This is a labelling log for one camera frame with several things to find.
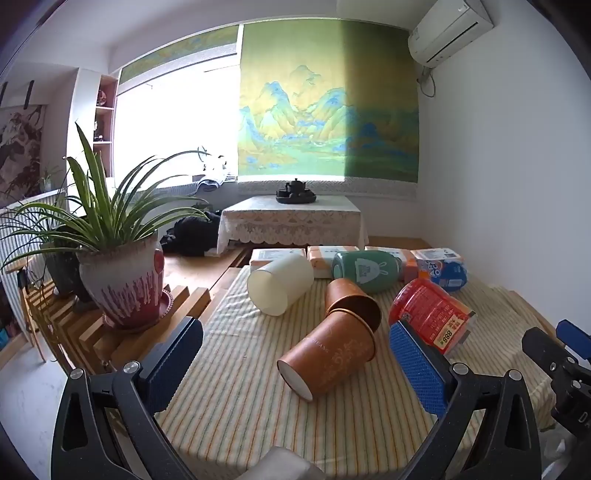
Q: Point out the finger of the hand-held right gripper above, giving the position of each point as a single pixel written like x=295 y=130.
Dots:
x=545 y=350
x=575 y=333

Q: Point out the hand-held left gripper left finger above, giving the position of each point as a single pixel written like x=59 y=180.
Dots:
x=178 y=364

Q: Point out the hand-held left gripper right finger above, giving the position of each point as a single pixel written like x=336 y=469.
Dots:
x=415 y=369

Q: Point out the large brown paper cup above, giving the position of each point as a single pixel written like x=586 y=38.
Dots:
x=330 y=357

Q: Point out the red noodle cup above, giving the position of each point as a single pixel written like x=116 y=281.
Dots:
x=427 y=309

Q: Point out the small brown paper cup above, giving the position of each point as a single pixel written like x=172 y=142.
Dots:
x=346 y=297

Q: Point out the green rabbit print cup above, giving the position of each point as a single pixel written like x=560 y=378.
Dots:
x=364 y=272

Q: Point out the white cup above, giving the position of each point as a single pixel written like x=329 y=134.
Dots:
x=281 y=284

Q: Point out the red plant saucer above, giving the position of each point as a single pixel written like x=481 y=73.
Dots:
x=161 y=307

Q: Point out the wooden slatted rack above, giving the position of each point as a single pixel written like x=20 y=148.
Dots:
x=184 y=300

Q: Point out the striped tablecloth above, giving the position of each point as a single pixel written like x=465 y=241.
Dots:
x=240 y=392

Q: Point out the spider plant in pink pot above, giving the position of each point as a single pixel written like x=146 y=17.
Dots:
x=122 y=277

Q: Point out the orange white tissue pack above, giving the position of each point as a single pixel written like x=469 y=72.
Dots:
x=321 y=261
x=277 y=256
x=408 y=263

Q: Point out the black bag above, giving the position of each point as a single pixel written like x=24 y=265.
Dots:
x=191 y=233

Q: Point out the plant in dark pot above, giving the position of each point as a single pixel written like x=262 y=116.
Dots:
x=62 y=267

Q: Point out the low table with lace cloth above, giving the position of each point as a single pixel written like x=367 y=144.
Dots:
x=291 y=224

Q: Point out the grey folded towel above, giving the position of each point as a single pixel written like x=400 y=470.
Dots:
x=210 y=183

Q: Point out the black tea tray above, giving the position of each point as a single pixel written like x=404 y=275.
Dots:
x=295 y=198

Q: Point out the white radiator cover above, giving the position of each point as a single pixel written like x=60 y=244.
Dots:
x=27 y=217

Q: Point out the black teapot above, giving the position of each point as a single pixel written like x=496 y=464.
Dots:
x=295 y=186

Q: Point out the landscape painted curtain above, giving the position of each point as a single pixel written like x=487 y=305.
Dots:
x=323 y=101

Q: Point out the landscape painted valance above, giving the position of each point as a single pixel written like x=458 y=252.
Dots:
x=180 y=50

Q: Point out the white air conditioner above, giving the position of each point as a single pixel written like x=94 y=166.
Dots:
x=450 y=32

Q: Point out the white wall shelf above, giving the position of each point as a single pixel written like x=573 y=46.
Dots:
x=105 y=115

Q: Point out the ink painting wall poster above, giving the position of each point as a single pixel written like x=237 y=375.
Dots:
x=21 y=152

